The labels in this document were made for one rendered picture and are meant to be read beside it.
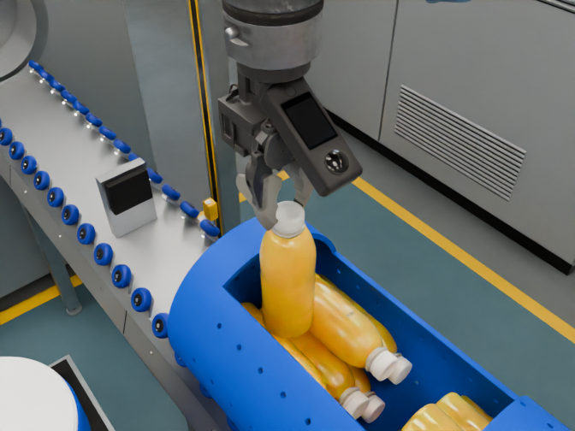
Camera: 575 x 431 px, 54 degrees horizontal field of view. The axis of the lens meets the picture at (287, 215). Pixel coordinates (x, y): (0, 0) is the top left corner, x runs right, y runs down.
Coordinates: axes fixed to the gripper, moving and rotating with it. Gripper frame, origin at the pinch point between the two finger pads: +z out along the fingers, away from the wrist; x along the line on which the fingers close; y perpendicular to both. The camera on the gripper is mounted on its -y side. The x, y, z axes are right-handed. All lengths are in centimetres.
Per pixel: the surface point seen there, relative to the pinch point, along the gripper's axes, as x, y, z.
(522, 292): -134, 11, 135
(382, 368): -4.3, -14.2, 20.2
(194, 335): 12.3, 4.5, 17.9
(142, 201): -2, 49, 33
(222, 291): 7.4, 4.4, 12.3
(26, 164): 10, 82, 37
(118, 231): 4, 50, 39
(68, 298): 8, 117, 125
